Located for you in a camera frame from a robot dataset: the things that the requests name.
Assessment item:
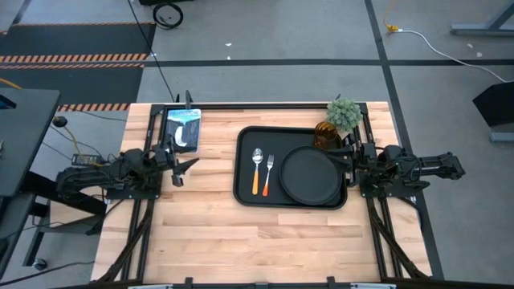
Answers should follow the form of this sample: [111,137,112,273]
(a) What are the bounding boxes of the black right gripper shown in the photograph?
[328,132,377,189]

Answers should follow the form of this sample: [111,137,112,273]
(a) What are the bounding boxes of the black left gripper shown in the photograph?
[153,138,201,189]

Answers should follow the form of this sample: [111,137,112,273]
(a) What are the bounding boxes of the amber ribbed cup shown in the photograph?
[313,120,340,151]

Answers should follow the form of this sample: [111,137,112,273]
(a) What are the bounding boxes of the black round plate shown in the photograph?
[279,145,345,207]

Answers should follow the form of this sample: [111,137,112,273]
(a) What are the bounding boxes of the spoon with yellow-orange handle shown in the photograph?
[251,147,264,197]

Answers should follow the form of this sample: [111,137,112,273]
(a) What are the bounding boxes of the fork with orange handle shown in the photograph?
[261,153,275,198]

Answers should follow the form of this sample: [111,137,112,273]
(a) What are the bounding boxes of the black rectangular tray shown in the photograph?
[232,125,349,211]

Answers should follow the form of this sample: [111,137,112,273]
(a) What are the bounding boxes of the waterfall picture book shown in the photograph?
[161,108,202,156]

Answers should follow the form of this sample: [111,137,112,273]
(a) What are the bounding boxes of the green artificial plant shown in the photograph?
[325,97,364,132]

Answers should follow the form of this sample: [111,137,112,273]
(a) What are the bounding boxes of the black power adapter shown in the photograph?
[71,153,102,167]

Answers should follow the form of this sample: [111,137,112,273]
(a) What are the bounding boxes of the black box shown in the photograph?
[471,80,514,128]

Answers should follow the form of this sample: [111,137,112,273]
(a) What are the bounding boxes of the black desk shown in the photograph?
[0,87,62,198]

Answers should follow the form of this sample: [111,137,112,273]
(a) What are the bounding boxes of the black hazard-striped floor mat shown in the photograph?
[0,21,157,113]

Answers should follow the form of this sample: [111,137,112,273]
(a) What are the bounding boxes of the grey metal table foot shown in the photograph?
[449,2,514,38]

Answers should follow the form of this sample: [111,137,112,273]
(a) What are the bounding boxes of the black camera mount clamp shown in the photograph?
[174,89,194,110]

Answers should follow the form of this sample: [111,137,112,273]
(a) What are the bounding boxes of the black aluminium table frame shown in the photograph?
[94,102,434,284]

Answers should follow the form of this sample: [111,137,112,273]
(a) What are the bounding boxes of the long black floor cable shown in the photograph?
[127,0,178,104]

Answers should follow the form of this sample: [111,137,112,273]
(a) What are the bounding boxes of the yellow cable plug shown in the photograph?
[383,0,401,33]

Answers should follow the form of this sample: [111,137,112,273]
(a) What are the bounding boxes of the white floor cable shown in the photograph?
[397,28,514,83]

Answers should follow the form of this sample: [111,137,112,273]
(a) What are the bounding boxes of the coiled black cable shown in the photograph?
[152,2,185,31]

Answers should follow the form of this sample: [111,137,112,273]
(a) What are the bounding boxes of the yellow floor cable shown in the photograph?
[0,77,23,91]

